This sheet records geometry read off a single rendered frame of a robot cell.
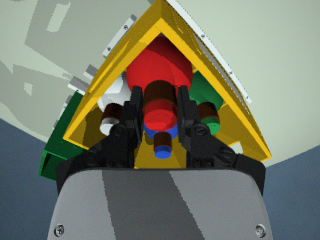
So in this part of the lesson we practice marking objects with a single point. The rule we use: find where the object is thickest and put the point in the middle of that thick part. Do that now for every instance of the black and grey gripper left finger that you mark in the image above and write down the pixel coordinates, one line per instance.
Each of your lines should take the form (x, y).
(114, 151)

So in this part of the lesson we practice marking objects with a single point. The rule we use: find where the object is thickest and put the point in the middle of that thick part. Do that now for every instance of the blue bottle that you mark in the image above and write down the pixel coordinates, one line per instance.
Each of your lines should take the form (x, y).
(162, 141)

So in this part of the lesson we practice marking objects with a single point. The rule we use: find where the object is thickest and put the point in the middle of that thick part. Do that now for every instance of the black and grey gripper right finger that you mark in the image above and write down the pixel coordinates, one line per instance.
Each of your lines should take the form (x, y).
(203, 149)

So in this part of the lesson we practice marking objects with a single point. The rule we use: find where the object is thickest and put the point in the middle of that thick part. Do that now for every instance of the green divided crate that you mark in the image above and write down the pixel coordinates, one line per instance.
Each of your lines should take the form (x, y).
(60, 149)

